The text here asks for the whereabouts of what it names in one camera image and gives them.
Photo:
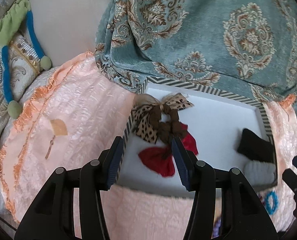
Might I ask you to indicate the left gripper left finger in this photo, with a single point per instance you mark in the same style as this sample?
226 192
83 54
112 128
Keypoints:
50 215

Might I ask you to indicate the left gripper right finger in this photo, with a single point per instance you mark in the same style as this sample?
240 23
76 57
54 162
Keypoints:
243 216

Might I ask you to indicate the light blue fluffy headband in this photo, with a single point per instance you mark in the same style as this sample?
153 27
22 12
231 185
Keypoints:
259 173

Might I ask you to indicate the black headband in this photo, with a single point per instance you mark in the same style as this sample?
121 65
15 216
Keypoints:
255 148

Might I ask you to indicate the red satin bow clip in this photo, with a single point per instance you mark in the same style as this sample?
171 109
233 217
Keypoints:
160 159

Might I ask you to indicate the leopard bow brown scrunchie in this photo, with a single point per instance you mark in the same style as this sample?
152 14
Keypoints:
155 119

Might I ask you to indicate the striped jewelry tray box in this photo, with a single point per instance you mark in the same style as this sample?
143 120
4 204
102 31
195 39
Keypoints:
216 121

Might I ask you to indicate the pink quilted bedspread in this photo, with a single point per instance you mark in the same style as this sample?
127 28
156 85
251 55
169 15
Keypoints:
70 115

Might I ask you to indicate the teal damask blanket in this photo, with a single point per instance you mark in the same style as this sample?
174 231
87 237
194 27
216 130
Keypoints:
247 47

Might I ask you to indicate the blue green plush toy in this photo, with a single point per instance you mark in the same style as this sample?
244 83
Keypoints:
20 12

